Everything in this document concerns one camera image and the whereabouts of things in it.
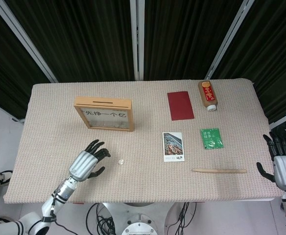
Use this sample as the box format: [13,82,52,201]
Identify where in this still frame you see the brown bottle with red label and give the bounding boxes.
[197,80,218,113]

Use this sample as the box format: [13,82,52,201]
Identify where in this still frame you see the black divider curtain panel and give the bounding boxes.
[4,0,136,83]
[144,0,246,81]
[0,0,52,120]
[213,0,286,124]

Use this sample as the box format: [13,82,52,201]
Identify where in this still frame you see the green tea sachet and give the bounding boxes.
[199,127,225,149]

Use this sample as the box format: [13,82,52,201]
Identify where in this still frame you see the wooden drumstick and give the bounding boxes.
[191,168,248,174]

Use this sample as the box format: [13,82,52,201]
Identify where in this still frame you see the red paper envelope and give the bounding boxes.
[167,91,195,121]

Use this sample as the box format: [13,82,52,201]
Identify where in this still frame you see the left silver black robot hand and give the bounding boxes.
[68,139,111,182]

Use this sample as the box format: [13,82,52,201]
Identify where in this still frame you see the wooden coin box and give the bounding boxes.
[73,96,135,132]

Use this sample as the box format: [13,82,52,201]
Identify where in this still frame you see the grey round robot base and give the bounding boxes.
[103,202,175,235]

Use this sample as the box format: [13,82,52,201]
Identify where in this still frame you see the black and white sneaker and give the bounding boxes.
[0,170,14,184]

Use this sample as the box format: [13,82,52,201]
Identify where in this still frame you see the black floor cable bundle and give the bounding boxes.
[167,202,197,235]
[86,203,116,235]

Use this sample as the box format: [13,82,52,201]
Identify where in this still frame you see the white bordered photo postcard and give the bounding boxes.
[162,132,185,163]

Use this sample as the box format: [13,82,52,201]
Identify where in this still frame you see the white divider frame post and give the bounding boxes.
[203,0,256,79]
[129,0,145,81]
[0,0,58,83]

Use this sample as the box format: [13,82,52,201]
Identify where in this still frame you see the beige woven tablecloth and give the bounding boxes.
[3,77,285,204]

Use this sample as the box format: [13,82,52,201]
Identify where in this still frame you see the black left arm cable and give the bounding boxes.
[50,188,72,235]

